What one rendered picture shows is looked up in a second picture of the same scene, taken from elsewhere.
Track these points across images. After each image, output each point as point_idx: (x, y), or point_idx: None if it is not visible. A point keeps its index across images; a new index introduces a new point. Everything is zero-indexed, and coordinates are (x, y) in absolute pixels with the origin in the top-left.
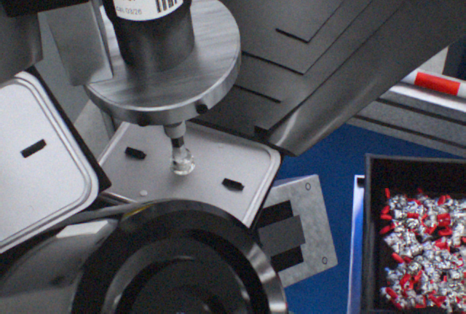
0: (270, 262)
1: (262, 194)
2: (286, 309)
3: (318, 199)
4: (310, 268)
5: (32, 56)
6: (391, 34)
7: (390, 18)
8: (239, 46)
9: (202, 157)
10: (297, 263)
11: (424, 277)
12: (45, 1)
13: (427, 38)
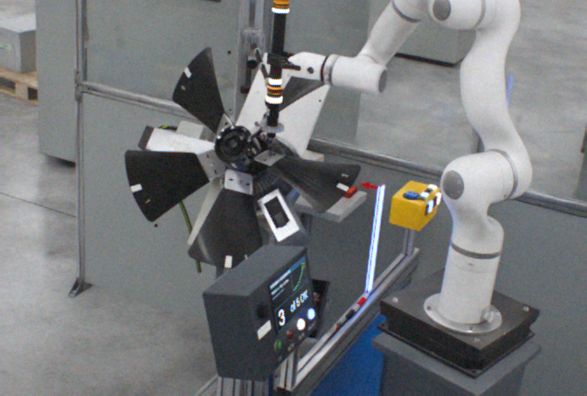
0: (245, 153)
1: (262, 162)
2: (239, 158)
3: (293, 231)
4: (275, 232)
5: None
6: (304, 186)
7: (309, 187)
8: (270, 129)
9: (272, 159)
10: (275, 226)
11: None
12: (265, 102)
13: (305, 193)
